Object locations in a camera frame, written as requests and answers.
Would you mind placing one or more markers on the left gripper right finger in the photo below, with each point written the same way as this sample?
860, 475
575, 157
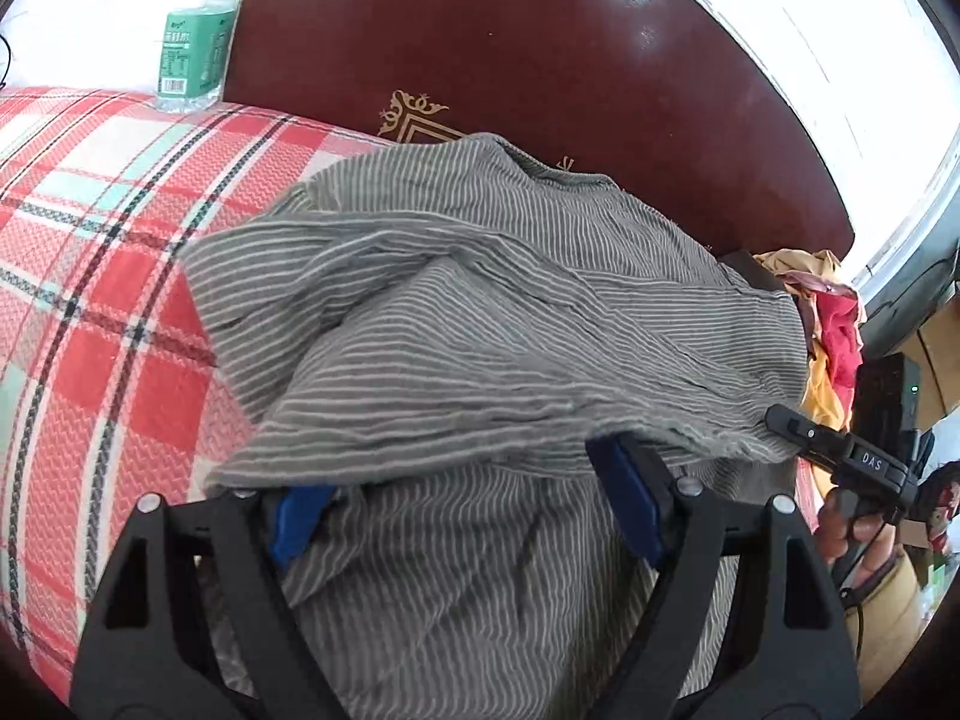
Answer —
785, 651

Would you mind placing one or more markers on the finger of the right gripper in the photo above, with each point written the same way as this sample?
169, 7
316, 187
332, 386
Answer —
821, 445

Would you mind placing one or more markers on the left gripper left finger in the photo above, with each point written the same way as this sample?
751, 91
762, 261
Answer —
189, 622

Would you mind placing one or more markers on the grey striped button shirt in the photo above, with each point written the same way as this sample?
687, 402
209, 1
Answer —
435, 331

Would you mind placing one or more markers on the right hand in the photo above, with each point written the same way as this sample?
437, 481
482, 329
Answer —
834, 531

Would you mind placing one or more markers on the yellow garment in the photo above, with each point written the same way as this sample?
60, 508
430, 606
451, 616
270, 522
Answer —
819, 402

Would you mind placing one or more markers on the red knit garment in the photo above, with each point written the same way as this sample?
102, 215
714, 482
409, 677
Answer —
838, 342

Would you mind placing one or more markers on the dark brown garment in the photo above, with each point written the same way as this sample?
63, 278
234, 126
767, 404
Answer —
751, 270

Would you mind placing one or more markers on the red plaid bed sheet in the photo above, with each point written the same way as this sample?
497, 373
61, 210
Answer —
109, 387

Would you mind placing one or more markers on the dark red wooden headboard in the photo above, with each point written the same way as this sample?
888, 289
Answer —
653, 93

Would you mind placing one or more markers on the green label water bottle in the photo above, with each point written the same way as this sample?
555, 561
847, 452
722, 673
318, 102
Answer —
196, 38

